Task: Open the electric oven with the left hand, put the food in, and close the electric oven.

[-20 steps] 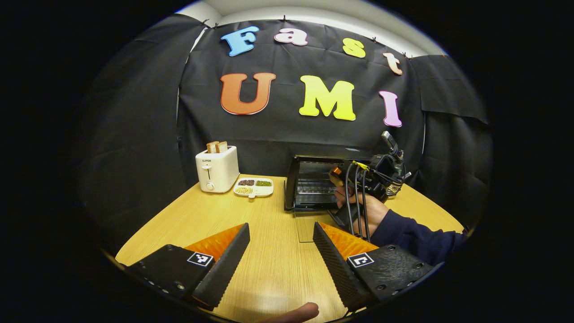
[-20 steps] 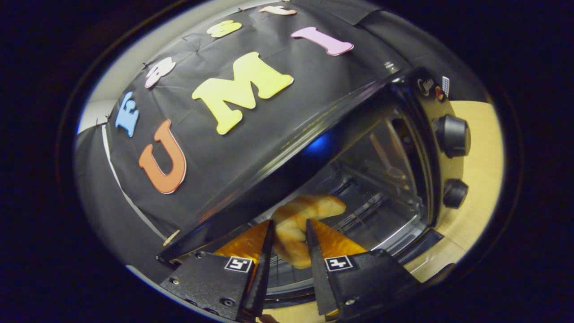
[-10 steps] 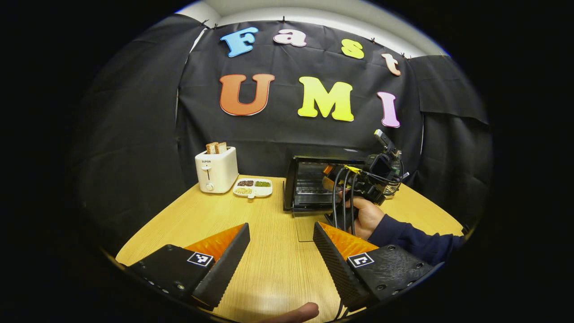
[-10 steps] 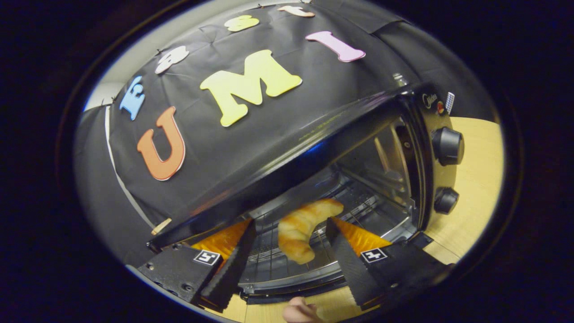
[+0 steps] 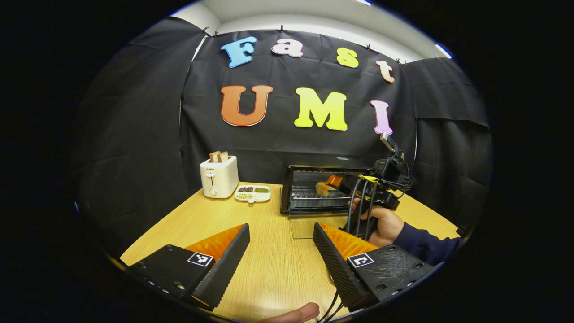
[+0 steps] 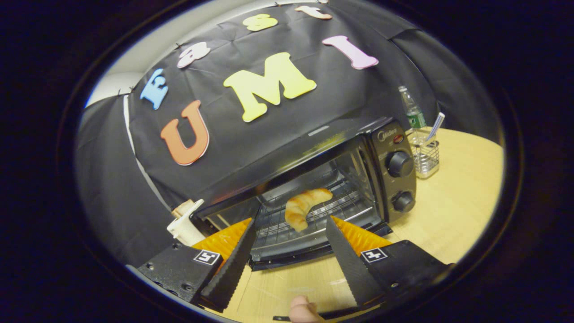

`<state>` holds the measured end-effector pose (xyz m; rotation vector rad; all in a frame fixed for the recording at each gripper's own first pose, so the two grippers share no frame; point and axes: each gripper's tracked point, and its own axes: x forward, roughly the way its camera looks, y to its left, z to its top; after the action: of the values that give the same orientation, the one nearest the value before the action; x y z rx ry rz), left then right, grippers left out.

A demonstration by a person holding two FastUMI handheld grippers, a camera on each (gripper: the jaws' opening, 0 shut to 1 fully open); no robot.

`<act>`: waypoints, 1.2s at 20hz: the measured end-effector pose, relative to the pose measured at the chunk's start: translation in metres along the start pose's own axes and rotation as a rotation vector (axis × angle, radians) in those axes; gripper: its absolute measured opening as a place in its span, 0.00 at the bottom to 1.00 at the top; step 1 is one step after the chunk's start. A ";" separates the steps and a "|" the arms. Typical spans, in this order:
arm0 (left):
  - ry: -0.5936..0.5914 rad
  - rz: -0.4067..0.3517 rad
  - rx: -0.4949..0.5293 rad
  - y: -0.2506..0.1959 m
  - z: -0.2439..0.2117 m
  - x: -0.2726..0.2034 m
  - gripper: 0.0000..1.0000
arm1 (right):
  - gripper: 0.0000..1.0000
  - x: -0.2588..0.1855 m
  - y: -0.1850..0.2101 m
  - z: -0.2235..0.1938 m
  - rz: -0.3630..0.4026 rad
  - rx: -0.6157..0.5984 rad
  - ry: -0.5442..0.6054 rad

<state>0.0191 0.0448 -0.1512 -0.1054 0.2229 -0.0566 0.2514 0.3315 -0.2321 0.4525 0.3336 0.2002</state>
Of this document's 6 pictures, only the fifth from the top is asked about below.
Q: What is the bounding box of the black backdrop cloth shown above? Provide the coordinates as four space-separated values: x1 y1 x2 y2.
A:
74 18 494 252

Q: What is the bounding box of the black electric oven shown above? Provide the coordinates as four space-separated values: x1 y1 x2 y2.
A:
280 165 377 240

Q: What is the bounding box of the white divided snack dish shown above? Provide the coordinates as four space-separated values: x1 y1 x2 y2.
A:
234 184 271 203

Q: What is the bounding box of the oven wire rack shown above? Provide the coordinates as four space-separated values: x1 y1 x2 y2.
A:
291 186 352 200

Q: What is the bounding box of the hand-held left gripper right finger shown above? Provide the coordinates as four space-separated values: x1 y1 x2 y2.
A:
313 222 435 312

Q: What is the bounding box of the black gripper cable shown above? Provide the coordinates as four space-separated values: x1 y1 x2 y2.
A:
317 291 344 323
346 177 373 238

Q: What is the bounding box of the white toaster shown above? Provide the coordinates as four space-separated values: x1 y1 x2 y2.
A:
200 155 239 199

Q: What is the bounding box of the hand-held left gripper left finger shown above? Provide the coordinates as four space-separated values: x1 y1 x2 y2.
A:
128 223 251 311

